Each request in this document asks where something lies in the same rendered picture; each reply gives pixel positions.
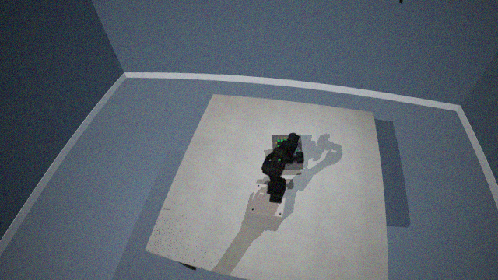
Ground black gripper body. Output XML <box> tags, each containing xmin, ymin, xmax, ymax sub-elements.
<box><xmin>271</xmin><ymin>152</ymin><xmax>304</xmax><ymax>163</ymax></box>

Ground dark grey switch panel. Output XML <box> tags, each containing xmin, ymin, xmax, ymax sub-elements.
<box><xmin>272</xmin><ymin>135</ymin><xmax>303</xmax><ymax>170</ymax></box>

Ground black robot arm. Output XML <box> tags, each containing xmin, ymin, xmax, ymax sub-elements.
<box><xmin>261</xmin><ymin>132</ymin><xmax>300</xmax><ymax>203</ymax></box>

